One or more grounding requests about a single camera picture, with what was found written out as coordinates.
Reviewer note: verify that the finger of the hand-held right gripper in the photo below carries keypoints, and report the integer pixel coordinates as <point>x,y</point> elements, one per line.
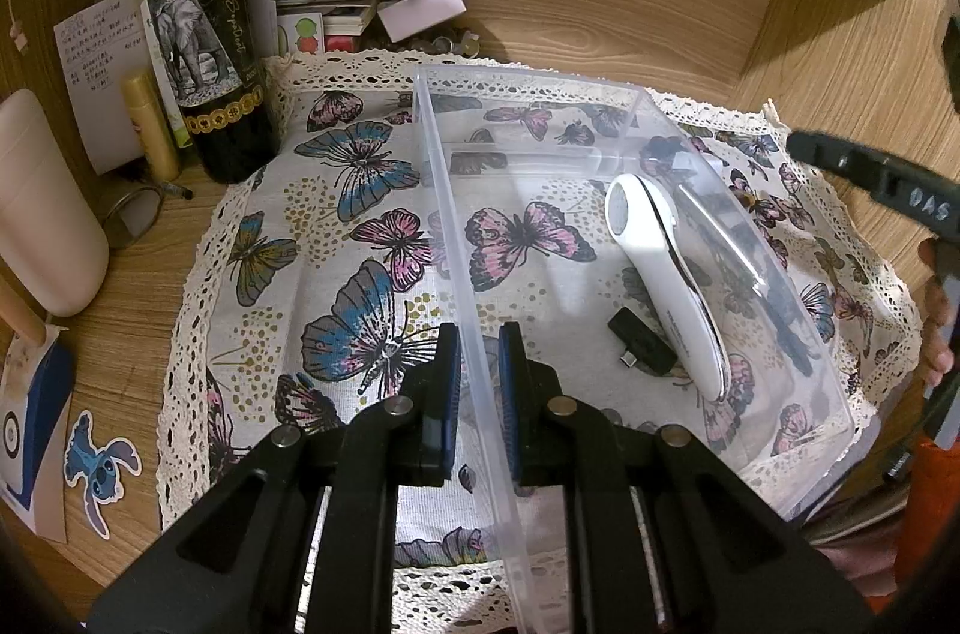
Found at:
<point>877,177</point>

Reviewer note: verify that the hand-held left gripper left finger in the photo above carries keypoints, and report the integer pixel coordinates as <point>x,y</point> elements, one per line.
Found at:
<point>448,394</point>

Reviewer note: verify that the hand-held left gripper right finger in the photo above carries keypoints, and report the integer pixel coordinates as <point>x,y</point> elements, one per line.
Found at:
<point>511,401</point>

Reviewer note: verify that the clear plastic storage box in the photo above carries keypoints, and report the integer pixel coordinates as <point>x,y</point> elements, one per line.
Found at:
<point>480,244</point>

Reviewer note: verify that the person's right hand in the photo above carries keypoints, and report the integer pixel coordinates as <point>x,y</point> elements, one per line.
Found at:
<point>937,353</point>

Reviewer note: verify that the small black adapter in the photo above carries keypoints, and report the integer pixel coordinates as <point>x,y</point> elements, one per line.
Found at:
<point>639,340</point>

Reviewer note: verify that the white handheld massager device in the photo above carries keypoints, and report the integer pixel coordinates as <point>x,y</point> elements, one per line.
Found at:
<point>675,296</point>

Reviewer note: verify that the butterfly print lace cloth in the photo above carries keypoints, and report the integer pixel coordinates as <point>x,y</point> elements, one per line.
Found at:
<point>330,229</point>

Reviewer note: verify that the blue cartoon creature sticker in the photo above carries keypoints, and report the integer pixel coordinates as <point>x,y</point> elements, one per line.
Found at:
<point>97,465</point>

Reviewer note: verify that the small white folded card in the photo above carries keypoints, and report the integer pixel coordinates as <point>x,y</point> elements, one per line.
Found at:
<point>420,10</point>

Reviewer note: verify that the gold cosmetic tube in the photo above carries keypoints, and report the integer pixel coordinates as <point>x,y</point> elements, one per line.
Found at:
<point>154,132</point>

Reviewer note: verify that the dark wine bottle elephant label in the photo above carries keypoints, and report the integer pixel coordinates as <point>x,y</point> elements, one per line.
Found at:
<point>199,42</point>

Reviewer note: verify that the cream plastic bottle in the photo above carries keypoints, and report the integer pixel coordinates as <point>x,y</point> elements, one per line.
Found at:
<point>41,206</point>

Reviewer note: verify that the white handwritten note paper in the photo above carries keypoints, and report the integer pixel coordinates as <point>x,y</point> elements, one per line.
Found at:
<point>94,72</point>

